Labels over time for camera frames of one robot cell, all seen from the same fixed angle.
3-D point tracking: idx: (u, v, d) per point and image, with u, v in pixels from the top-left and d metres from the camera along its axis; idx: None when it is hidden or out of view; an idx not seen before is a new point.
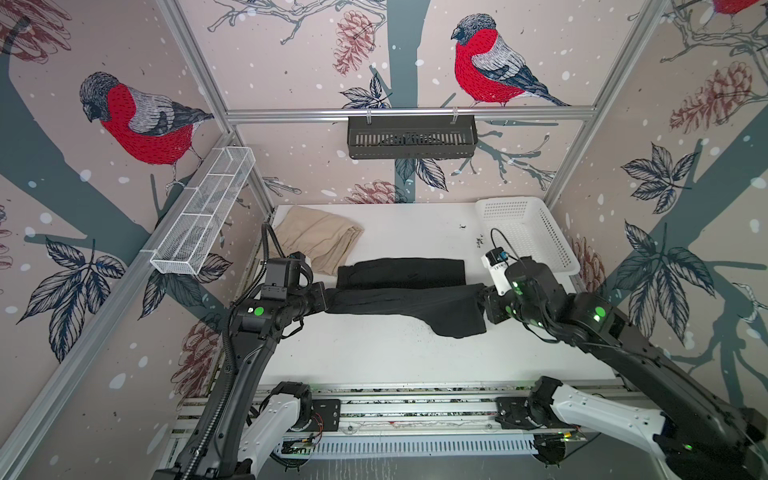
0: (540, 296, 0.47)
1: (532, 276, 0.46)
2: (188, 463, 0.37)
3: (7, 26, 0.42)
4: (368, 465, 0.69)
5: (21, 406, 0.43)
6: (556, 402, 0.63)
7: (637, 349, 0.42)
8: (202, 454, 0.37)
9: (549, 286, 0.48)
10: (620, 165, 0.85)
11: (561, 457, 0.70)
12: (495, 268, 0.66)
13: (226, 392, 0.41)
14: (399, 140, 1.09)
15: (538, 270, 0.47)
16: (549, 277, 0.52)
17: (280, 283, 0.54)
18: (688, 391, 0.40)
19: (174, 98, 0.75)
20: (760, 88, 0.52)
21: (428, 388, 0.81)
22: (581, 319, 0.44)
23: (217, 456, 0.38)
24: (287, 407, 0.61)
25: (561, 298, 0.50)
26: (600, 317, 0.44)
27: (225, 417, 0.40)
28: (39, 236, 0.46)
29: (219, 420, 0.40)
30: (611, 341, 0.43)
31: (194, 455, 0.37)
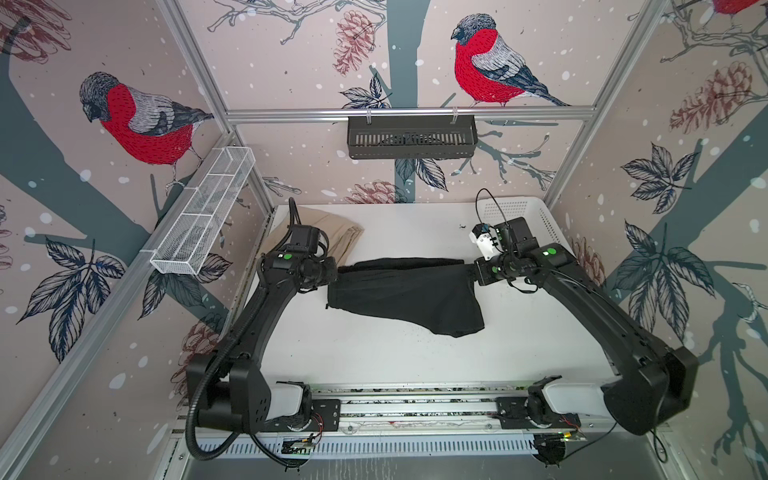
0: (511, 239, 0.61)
1: (508, 224, 0.61)
2: (225, 347, 0.43)
3: (6, 26, 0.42)
4: (368, 465, 0.69)
5: (22, 406, 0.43)
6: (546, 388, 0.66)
7: (576, 279, 0.51)
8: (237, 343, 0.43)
9: (521, 234, 0.61)
10: (620, 165, 0.85)
11: (561, 456, 0.70)
12: (480, 238, 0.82)
13: (260, 303, 0.49)
14: (399, 140, 1.09)
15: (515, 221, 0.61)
16: (523, 229, 0.61)
17: (304, 241, 0.64)
18: (613, 319, 0.45)
19: (174, 98, 0.75)
20: (760, 88, 0.52)
21: (428, 388, 0.81)
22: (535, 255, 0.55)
23: (250, 349, 0.44)
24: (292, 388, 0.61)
25: (530, 244, 0.61)
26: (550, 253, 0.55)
27: (259, 320, 0.47)
28: (38, 236, 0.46)
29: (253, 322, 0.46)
30: (550, 268, 0.53)
31: (233, 340, 0.43)
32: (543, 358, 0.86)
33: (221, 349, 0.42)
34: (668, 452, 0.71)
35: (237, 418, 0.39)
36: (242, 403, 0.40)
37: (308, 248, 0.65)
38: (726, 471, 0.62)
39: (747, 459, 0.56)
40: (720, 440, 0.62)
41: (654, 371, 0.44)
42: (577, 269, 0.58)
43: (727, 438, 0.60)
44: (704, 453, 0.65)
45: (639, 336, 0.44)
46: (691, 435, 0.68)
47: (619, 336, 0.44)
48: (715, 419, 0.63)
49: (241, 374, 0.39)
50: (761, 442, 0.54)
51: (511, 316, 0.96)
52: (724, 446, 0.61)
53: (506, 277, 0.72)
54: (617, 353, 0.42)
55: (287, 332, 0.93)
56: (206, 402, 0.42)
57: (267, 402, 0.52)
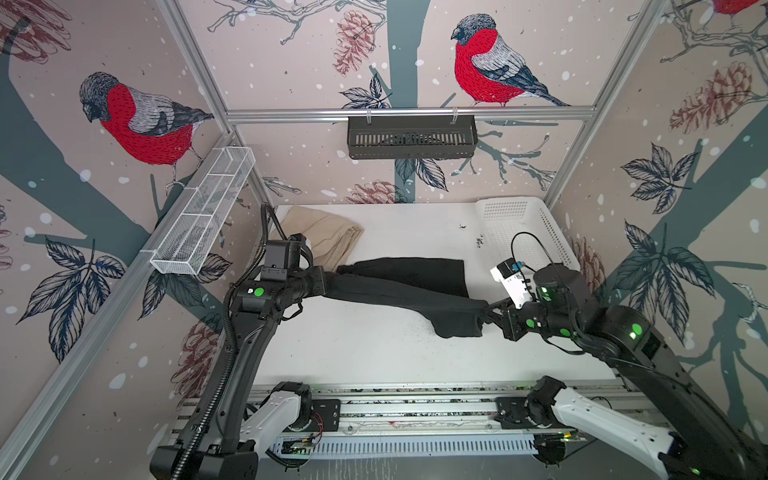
0: (571, 304, 0.45)
1: (565, 283, 0.44)
2: (191, 441, 0.37)
3: (7, 26, 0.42)
4: (368, 465, 0.69)
5: (22, 405, 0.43)
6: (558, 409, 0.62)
7: (673, 374, 0.41)
8: (204, 431, 0.37)
9: (581, 297, 0.46)
10: (620, 165, 0.85)
11: (561, 457, 0.70)
12: (510, 278, 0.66)
13: (228, 369, 0.41)
14: (399, 140, 1.09)
15: (571, 278, 0.45)
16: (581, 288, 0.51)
17: (280, 265, 0.54)
18: (719, 430, 0.38)
19: (175, 98, 0.76)
20: (759, 88, 0.52)
21: (428, 388, 0.81)
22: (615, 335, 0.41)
23: (219, 433, 0.38)
24: (286, 406, 0.61)
25: (591, 308, 0.47)
26: (636, 335, 0.42)
27: (226, 394, 0.40)
28: (39, 236, 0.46)
29: (221, 398, 0.39)
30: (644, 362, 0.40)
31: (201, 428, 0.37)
32: (542, 357, 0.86)
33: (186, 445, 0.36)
34: None
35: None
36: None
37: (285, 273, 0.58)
38: None
39: None
40: None
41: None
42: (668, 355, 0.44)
43: None
44: None
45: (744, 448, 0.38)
46: None
47: (724, 451, 0.37)
48: None
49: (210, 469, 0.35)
50: None
51: None
52: None
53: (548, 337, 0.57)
54: (720, 467, 0.37)
55: (287, 332, 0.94)
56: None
57: (249, 472, 0.43)
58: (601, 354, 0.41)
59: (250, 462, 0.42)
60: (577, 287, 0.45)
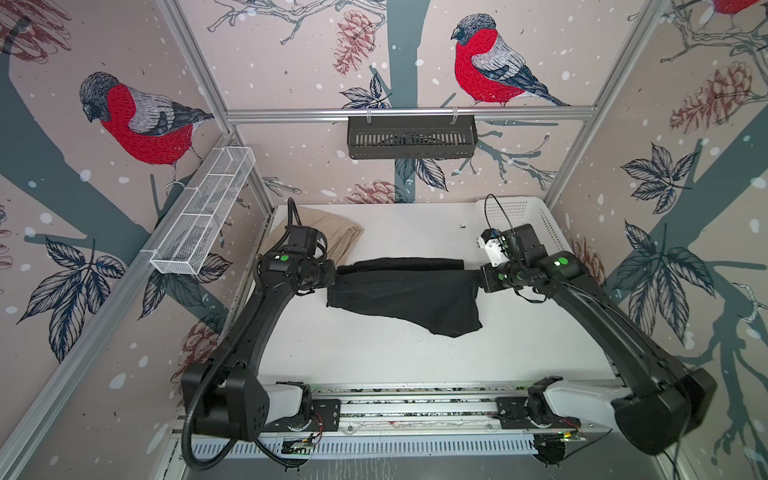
0: (520, 247, 0.58)
1: (516, 231, 0.58)
2: (221, 358, 0.41)
3: (7, 26, 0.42)
4: (368, 465, 0.69)
5: (21, 406, 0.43)
6: (549, 394, 0.63)
7: (589, 292, 0.49)
8: (232, 353, 0.42)
9: (529, 242, 0.58)
10: (620, 165, 0.85)
11: (561, 456, 0.70)
12: (489, 244, 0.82)
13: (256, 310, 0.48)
14: (399, 140, 1.09)
15: (525, 231, 0.58)
16: (530, 237, 0.58)
17: (301, 243, 0.63)
18: (634, 340, 0.43)
19: (175, 98, 0.76)
20: (759, 88, 0.52)
21: (428, 388, 0.81)
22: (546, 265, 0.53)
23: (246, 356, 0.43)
24: (293, 392, 0.64)
25: (537, 253, 0.58)
26: (561, 263, 0.53)
27: (254, 327, 0.46)
28: (39, 236, 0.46)
29: (249, 329, 0.45)
30: (562, 280, 0.50)
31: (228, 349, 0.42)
32: (543, 358, 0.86)
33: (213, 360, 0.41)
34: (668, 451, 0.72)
35: (235, 431, 0.39)
36: (239, 414, 0.39)
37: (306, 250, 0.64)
38: (725, 470, 0.62)
39: (747, 459, 0.56)
40: (720, 440, 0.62)
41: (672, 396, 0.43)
42: (589, 282, 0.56)
43: (727, 438, 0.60)
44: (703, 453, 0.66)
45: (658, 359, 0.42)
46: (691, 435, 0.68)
47: (636, 357, 0.42)
48: (715, 419, 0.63)
49: (236, 387, 0.38)
50: (761, 442, 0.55)
51: (511, 316, 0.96)
52: (724, 446, 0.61)
53: (512, 285, 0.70)
54: (634, 376, 0.41)
55: (287, 332, 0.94)
56: (201, 415, 0.41)
57: (262, 412, 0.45)
58: (533, 279, 0.52)
59: (263, 402, 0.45)
60: (529, 238, 0.58)
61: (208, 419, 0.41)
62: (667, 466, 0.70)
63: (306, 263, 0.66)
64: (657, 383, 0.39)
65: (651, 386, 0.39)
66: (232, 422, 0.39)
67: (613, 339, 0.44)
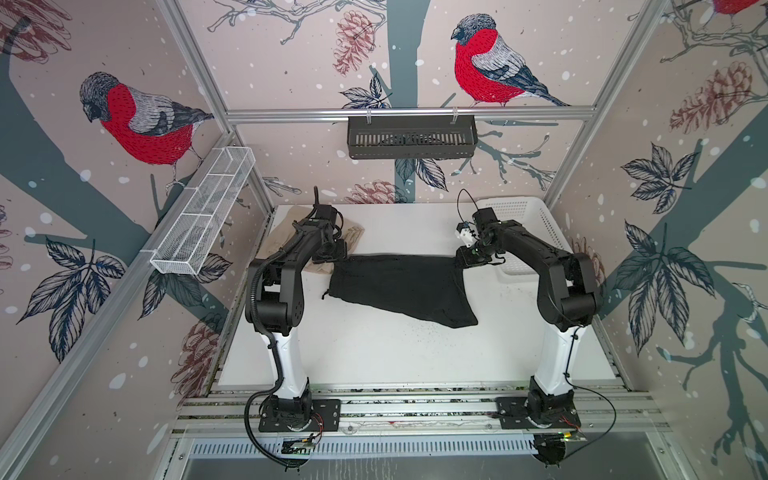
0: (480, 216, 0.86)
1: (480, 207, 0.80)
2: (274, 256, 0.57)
3: (7, 26, 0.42)
4: (367, 465, 0.69)
5: (21, 406, 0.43)
6: (536, 374, 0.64)
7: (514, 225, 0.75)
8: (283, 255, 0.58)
9: (489, 216, 0.83)
10: (620, 165, 0.85)
11: (561, 457, 0.70)
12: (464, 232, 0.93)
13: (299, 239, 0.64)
14: (399, 140, 1.09)
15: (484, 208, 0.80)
16: (490, 214, 0.84)
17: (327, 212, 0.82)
18: (536, 243, 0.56)
19: (175, 98, 0.76)
20: (759, 88, 0.52)
21: (428, 388, 0.81)
22: (491, 225, 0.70)
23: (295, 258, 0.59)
24: (303, 373, 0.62)
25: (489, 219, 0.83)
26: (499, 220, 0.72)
27: (297, 248, 0.61)
28: (39, 236, 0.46)
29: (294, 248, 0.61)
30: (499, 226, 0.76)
31: (282, 252, 0.59)
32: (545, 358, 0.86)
33: (270, 256, 0.57)
34: (669, 451, 0.72)
35: (283, 313, 0.52)
36: (289, 296, 0.53)
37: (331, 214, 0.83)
38: (725, 470, 0.62)
39: (748, 460, 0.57)
40: (720, 440, 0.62)
41: (553, 263, 0.57)
42: (520, 225, 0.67)
43: (727, 438, 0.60)
44: (703, 453, 0.66)
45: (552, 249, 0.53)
46: (692, 435, 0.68)
47: (534, 253, 0.61)
48: (716, 419, 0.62)
49: (291, 271, 0.53)
50: (761, 443, 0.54)
51: (511, 315, 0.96)
52: (724, 446, 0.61)
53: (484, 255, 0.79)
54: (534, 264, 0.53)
55: None
56: (258, 297, 0.55)
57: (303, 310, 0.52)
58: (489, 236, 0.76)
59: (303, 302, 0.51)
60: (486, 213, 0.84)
61: (263, 302, 0.54)
62: (668, 467, 0.69)
63: (331, 229, 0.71)
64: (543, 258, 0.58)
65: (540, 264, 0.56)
66: (281, 304, 0.52)
67: (523, 248, 0.64)
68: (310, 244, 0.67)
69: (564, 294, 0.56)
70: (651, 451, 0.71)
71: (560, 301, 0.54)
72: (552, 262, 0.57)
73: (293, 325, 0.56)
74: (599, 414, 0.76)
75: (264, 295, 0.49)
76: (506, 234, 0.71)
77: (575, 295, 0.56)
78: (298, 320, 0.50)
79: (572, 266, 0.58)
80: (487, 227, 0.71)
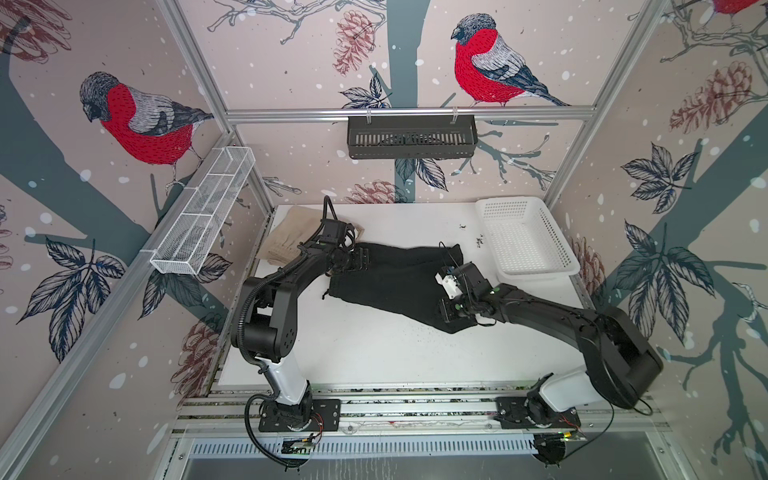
0: (468, 285, 0.72)
1: (461, 270, 0.71)
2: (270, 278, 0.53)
3: (7, 26, 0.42)
4: (368, 465, 0.69)
5: (22, 406, 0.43)
6: (543, 389, 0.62)
7: (518, 297, 0.62)
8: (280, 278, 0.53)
9: (476, 278, 0.71)
10: (620, 165, 0.85)
11: (561, 456, 0.70)
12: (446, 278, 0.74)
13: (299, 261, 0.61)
14: (399, 140, 1.09)
15: (468, 268, 0.71)
16: (477, 273, 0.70)
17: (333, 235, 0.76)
18: (553, 308, 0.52)
19: (175, 98, 0.76)
20: (759, 88, 0.52)
21: (428, 388, 0.81)
22: (488, 296, 0.67)
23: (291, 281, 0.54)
24: (301, 380, 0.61)
25: (481, 285, 0.71)
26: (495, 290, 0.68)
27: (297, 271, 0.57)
28: (39, 236, 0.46)
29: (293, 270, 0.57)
30: (499, 301, 0.63)
31: (280, 273, 0.55)
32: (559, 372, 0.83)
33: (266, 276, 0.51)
34: (669, 451, 0.72)
35: (270, 341, 0.47)
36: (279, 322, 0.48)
37: (337, 241, 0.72)
38: (725, 471, 0.62)
39: (747, 460, 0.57)
40: (720, 440, 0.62)
41: (594, 335, 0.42)
42: (518, 292, 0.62)
43: (727, 438, 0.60)
44: (703, 453, 0.66)
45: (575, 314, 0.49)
46: (691, 435, 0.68)
47: (558, 320, 0.51)
48: (715, 419, 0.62)
49: (285, 293, 0.49)
50: (761, 443, 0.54)
51: None
52: (723, 446, 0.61)
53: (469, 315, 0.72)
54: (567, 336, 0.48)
55: None
56: (248, 319, 0.50)
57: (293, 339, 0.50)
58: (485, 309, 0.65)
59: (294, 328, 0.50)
60: (474, 275, 0.71)
61: (250, 325, 0.49)
62: (669, 467, 0.69)
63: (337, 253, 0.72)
64: (576, 329, 0.48)
65: (576, 336, 0.46)
66: (269, 332, 0.47)
67: (544, 322, 0.53)
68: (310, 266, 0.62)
69: (626, 369, 0.45)
70: (651, 451, 0.71)
71: (624, 377, 0.44)
72: (591, 333, 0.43)
73: (280, 355, 0.50)
74: (599, 414, 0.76)
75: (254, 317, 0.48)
76: (514, 308, 0.59)
77: (636, 362, 0.45)
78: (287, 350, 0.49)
79: (609, 326, 0.46)
80: (485, 299, 0.66)
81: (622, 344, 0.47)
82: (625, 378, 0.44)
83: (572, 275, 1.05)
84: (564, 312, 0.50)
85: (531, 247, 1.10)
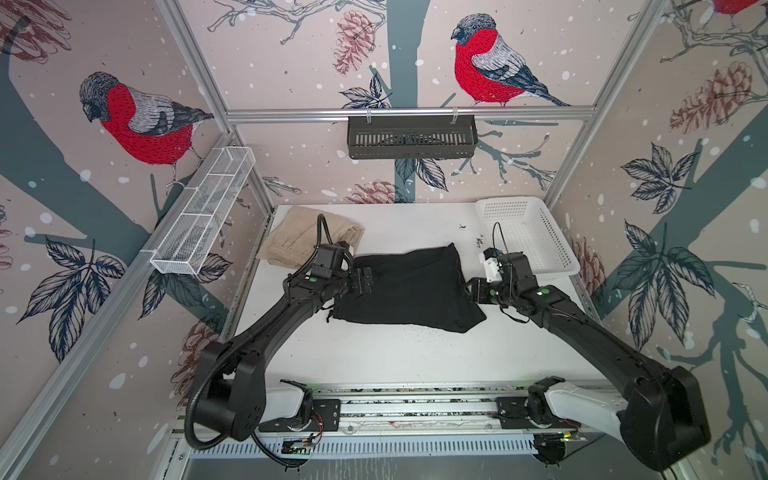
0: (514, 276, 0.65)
1: (512, 260, 0.64)
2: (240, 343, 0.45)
3: (7, 26, 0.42)
4: (367, 465, 0.69)
5: (22, 406, 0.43)
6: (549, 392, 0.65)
7: (568, 311, 0.56)
8: (251, 340, 0.46)
9: (523, 272, 0.64)
10: (620, 165, 0.85)
11: (560, 456, 0.71)
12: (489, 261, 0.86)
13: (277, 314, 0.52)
14: (399, 140, 1.09)
15: (518, 259, 0.64)
16: (525, 267, 0.64)
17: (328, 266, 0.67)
18: (607, 342, 0.49)
19: (175, 98, 0.76)
20: (759, 88, 0.52)
21: (427, 388, 0.81)
22: (531, 296, 0.61)
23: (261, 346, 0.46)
24: (295, 397, 0.63)
25: (528, 282, 0.65)
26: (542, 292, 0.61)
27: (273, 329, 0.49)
28: (39, 236, 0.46)
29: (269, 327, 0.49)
30: (543, 305, 0.58)
31: (252, 335, 0.47)
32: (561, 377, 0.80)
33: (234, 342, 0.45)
34: None
35: (226, 423, 0.40)
36: (238, 403, 0.40)
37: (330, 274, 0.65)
38: (725, 471, 0.62)
39: (747, 459, 0.56)
40: (720, 440, 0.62)
41: (649, 392, 0.43)
42: (567, 301, 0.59)
43: (727, 438, 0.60)
44: (703, 453, 0.66)
45: (635, 358, 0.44)
46: None
47: (613, 360, 0.46)
48: (715, 419, 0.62)
49: (249, 369, 0.41)
50: (761, 443, 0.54)
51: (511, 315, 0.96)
52: (723, 446, 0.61)
53: (502, 303, 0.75)
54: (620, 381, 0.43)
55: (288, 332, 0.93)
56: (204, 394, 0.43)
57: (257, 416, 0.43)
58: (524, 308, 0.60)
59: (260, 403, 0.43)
60: (522, 268, 0.64)
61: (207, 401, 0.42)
62: None
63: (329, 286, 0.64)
64: (633, 380, 0.42)
65: (630, 385, 0.42)
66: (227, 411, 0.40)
67: (594, 354, 0.48)
68: (290, 317, 0.53)
69: (669, 433, 0.41)
70: None
71: (663, 444, 0.39)
72: (648, 389, 0.43)
73: (239, 437, 0.42)
74: None
75: (213, 389, 0.44)
76: (560, 322, 0.54)
77: (680, 427, 0.41)
78: (248, 430, 0.44)
79: (670, 385, 0.41)
80: (526, 295, 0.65)
81: (675, 406, 0.42)
82: (665, 443, 0.39)
83: (572, 275, 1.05)
84: (619, 350, 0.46)
85: (532, 247, 1.10)
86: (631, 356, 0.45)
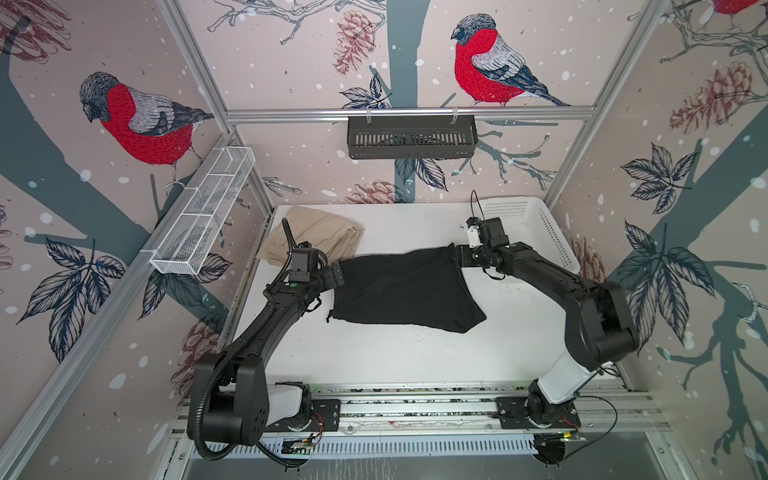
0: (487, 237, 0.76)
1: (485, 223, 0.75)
2: (233, 350, 0.45)
3: (7, 26, 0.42)
4: (367, 465, 0.69)
5: (22, 406, 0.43)
6: (541, 381, 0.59)
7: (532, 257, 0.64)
8: (244, 346, 0.46)
9: (496, 232, 0.74)
10: (620, 166, 0.85)
11: (561, 456, 0.70)
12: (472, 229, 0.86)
13: (266, 318, 0.53)
14: (399, 140, 1.09)
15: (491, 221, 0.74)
16: (498, 228, 0.74)
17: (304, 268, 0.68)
18: (558, 274, 0.57)
19: (175, 98, 0.76)
20: (759, 88, 0.52)
21: (428, 388, 0.81)
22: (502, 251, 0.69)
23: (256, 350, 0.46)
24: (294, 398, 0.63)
25: (500, 239, 0.74)
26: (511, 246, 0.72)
27: (265, 333, 0.50)
28: (39, 236, 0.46)
29: (260, 332, 0.49)
30: (511, 255, 0.67)
31: (244, 343, 0.47)
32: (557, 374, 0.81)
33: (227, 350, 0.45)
34: (669, 451, 0.72)
35: (235, 430, 0.40)
36: (244, 406, 0.40)
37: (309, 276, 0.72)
38: (726, 471, 0.62)
39: (747, 459, 0.56)
40: (720, 440, 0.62)
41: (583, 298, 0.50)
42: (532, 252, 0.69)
43: (727, 438, 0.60)
44: (703, 453, 0.66)
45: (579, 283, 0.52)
46: (692, 435, 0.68)
47: (559, 284, 0.54)
48: (715, 419, 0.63)
49: (249, 373, 0.41)
50: (761, 442, 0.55)
51: (512, 314, 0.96)
52: (723, 446, 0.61)
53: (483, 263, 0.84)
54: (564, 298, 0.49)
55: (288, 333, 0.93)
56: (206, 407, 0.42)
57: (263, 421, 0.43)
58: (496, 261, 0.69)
59: (264, 406, 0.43)
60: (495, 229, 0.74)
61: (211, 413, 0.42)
62: (668, 466, 0.70)
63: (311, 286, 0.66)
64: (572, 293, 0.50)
65: (569, 298, 0.49)
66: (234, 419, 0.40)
67: (548, 284, 0.55)
68: (279, 323, 0.54)
69: (596, 328, 0.50)
70: (651, 451, 0.71)
71: (594, 340, 0.47)
72: (582, 297, 0.50)
73: (250, 442, 0.42)
74: (599, 414, 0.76)
75: (214, 400, 0.44)
76: (523, 265, 0.62)
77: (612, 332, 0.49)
78: (256, 435, 0.44)
79: (603, 299, 0.50)
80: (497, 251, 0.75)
81: (608, 317, 0.50)
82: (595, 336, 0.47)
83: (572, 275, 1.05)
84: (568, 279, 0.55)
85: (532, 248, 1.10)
86: (575, 281, 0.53)
